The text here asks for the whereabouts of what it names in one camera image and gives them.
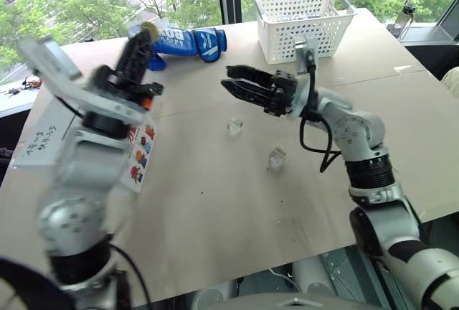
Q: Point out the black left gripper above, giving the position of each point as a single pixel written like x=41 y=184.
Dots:
x=125 y=89

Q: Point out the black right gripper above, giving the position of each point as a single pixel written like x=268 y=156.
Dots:
x=283 y=94

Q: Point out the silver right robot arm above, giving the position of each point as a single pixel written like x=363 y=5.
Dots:
x=358 y=127

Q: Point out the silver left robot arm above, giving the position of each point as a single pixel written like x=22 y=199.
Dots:
x=82 y=166

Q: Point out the white box with stickers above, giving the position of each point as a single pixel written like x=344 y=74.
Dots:
x=43 y=145

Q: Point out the clear plastic coin stand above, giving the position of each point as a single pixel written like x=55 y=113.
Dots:
x=278 y=155
x=235 y=126

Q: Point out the blue boxing glove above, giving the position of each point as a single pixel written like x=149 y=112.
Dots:
x=204 y=44

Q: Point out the white perforated plastic basket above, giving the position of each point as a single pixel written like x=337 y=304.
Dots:
x=297 y=33

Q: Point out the small red and black tools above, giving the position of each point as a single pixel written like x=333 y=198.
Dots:
x=27 y=84

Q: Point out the black webcam on stand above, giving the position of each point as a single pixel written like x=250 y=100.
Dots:
x=408 y=8

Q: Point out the white cylinder under table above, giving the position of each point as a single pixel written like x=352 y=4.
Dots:
x=211 y=297
x=312 y=270

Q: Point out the dark monitor edge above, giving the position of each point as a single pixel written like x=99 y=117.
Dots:
x=450 y=23

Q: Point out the grey rounded robot body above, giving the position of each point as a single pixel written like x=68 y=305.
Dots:
x=287 y=302

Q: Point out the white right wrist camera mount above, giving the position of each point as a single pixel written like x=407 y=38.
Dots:
x=305 y=84

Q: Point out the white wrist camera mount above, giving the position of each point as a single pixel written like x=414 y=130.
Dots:
x=305 y=84
x=71 y=87

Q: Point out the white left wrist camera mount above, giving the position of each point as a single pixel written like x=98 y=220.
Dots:
x=71 y=87

